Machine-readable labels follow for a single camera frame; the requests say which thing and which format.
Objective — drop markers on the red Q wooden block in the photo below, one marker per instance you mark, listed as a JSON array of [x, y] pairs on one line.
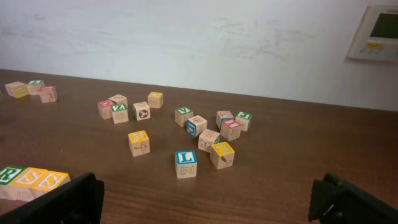
[[104, 108]]

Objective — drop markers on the green V wooden block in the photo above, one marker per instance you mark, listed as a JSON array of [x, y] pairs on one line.
[[182, 114]]

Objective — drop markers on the red I wooden block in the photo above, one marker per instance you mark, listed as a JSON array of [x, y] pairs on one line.
[[230, 129]]

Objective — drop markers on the plain wooden block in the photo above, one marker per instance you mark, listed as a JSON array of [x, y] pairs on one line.
[[17, 89]]

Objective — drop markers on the green R wooden block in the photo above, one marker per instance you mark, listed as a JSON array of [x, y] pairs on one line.
[[8, 174]]

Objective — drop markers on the green J side block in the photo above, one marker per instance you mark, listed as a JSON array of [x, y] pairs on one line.
[[141, 110]]

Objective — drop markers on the green L wooden block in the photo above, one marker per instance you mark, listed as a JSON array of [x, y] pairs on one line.
[[34, 86]]

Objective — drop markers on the green Z wooden block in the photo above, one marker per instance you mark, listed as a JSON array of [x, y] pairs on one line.
[[119, 113]]

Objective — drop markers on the yellow S wooden block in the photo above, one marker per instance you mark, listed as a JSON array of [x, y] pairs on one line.
[[21, 186]]

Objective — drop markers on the red 7 wooden block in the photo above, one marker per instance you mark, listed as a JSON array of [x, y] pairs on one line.
[[48, 94]]

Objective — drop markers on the yellow far wooden block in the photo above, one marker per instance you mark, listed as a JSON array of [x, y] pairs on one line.
[[155, 99]]

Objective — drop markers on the white wall control panel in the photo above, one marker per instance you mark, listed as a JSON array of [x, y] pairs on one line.
[[376, 38]]

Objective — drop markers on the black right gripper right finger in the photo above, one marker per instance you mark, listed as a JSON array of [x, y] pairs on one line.
[[335, 200]]

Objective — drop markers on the plain butterfly block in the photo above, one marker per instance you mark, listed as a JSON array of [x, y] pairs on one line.
[[207, 138]]

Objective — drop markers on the plain block behind Q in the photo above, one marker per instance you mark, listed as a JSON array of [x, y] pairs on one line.
[[119, 99]]

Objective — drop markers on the blue U side block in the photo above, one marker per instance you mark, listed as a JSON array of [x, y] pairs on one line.
[[196, 125]]

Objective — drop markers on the green J top block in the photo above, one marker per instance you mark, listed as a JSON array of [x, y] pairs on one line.
[[244, 119]]

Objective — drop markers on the blue I wooden block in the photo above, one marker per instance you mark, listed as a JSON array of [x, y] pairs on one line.
[[185, 164]]

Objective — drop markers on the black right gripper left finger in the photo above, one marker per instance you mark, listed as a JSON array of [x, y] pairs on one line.
[[77, 201]]

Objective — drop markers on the plain block blue side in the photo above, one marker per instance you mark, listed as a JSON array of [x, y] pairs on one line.
[[222, 116]]

